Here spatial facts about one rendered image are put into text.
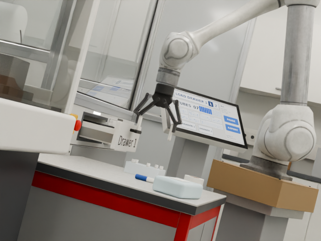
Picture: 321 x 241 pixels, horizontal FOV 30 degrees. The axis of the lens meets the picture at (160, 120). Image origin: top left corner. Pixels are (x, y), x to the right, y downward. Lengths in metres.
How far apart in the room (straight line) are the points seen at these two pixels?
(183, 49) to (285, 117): 0.45
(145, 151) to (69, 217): 2.46
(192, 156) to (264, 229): 0.98
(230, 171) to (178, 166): 0.89
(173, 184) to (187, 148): 1.62
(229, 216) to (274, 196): 0.27
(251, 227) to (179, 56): 0.74
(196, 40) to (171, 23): 1.98
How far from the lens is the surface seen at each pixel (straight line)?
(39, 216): 1.71
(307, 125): 2.21
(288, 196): 2.32
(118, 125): 2.22
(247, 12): 2.41
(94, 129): 2.27
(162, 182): 1.62
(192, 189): 1.65
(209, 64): 4.04
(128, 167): 2.05
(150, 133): 4.09
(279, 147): 2.21
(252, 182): 2.31
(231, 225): 2.44
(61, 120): 1.48
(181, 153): 3.21
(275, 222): 2.45
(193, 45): 2.20
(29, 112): 1.32
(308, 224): 5.13
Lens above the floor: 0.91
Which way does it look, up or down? 2 degrees up
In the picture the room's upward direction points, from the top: 14 degrees clockwise
